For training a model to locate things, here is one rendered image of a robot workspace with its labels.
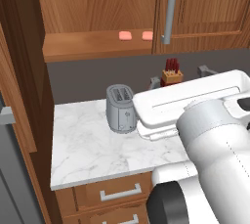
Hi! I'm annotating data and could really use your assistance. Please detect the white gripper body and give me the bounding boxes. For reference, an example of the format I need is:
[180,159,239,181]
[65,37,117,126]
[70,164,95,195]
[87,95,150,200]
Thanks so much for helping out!
[131,69,250,142]

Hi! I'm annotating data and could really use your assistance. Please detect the pink bar soap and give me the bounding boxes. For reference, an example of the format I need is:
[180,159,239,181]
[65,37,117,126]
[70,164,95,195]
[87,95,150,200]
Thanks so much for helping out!
[142,30,154,42]
[118,30,133,42]

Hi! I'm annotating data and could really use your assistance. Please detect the wooden base cabinet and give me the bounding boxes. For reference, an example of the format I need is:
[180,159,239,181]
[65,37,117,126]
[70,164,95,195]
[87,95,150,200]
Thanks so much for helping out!
[53,169,156,224]

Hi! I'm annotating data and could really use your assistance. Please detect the wooden cabinet door swung open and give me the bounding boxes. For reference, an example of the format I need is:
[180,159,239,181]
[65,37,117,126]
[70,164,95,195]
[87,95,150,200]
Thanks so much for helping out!
[0,22,38,155]

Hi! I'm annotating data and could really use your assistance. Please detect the grey metal fixture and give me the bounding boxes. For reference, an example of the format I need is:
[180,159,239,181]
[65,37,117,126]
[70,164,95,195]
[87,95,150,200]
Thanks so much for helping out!
[196,65,220,77]
[148,75,161,90]

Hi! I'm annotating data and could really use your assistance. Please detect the wooden knife block red knives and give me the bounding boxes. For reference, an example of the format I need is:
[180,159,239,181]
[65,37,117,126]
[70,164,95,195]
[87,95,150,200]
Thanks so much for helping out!
[160,58,185,88]

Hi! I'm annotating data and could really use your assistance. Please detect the grey toaster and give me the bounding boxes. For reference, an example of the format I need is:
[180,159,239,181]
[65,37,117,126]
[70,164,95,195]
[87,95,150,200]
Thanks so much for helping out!
[105,83,138,135]

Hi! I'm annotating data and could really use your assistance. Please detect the wooden drawer front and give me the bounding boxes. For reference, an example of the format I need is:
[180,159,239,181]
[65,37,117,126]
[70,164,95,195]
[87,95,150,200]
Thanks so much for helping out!
[73,171,154,211]
[87,202,151,224]

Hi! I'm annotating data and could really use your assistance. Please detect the dark wooden tall panel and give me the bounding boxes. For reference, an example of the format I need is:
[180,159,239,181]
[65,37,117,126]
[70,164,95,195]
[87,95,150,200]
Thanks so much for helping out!
[0,0,63,224]

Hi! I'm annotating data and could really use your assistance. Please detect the long grey cabinet door handle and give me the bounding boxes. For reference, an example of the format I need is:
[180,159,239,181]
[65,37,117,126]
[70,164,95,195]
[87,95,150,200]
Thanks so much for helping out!
[159,0,179,46]

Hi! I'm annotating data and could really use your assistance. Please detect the wooden cabinet door long handle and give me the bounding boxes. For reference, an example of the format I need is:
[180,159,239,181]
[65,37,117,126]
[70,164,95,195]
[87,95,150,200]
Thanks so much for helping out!
[151,0,250,56]

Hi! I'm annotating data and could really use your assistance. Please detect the grey drawer handle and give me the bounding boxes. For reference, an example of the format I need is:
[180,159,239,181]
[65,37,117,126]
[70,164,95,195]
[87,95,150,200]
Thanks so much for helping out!
[99,182,144,202]
[101,213,141,224]

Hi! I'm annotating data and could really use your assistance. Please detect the wooden wall cabinet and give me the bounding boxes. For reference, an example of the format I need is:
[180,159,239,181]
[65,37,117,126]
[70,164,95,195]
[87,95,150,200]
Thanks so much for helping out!
[27,0,160,64]

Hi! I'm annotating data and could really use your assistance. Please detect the short grey door handle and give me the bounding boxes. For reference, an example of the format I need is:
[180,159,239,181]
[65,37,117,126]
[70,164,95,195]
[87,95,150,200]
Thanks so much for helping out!
[0,106,17,126]

